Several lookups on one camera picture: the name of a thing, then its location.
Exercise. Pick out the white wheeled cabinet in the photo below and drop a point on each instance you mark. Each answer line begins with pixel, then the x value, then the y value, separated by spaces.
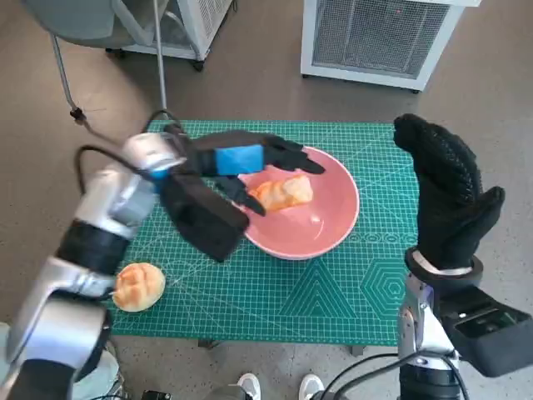
pixel 204 25

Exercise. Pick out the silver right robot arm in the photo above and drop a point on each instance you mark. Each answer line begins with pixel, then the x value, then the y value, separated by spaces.
pixel 429 333

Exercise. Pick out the pink bowl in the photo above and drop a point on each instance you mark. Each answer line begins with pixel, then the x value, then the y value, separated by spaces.
pixel 325 233

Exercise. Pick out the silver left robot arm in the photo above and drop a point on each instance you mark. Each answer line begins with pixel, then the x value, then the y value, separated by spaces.
pixel 104 200

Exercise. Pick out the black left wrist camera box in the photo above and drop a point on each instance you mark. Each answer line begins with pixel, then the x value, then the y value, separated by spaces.
pixel 204 225

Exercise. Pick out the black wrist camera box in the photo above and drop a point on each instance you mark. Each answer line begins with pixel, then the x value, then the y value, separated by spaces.
pixel 204 225
pixel 491 346

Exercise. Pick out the grey table leg bracket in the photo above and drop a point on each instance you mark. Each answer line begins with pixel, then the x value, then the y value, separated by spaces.
pixel 359 351
pixel 209 343

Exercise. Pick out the round toy bread bun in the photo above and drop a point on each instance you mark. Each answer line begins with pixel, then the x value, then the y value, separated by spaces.
pixel 139 287

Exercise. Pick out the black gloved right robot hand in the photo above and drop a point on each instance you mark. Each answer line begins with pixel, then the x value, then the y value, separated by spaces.
pixel 449 200

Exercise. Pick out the long striped toy bread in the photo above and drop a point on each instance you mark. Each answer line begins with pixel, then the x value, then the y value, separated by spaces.
pixel 287 191

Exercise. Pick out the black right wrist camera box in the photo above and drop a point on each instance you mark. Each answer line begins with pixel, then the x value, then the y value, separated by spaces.
pixel 491 346

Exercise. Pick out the white cabinet with mesh front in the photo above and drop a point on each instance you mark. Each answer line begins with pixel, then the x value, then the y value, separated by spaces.
pixel 375 37

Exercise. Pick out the white shoe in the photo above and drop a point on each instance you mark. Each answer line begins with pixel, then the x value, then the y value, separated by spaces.
pixel 250 385
pixel 312 386

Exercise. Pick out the small black box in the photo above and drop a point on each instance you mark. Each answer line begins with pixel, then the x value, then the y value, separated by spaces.
pixel 158 395

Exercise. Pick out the black left robot hand, blue tape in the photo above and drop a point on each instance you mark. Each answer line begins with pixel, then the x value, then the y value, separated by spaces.
pixel 239 158

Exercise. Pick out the thin metal pole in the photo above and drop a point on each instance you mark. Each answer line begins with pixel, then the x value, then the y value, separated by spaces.
pixel 160 54

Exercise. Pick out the grey chair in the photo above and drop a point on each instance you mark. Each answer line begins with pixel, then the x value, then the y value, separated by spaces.
pixel 75 16

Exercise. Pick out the green cutting mat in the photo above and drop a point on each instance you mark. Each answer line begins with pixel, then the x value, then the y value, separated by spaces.
pixel 291 291

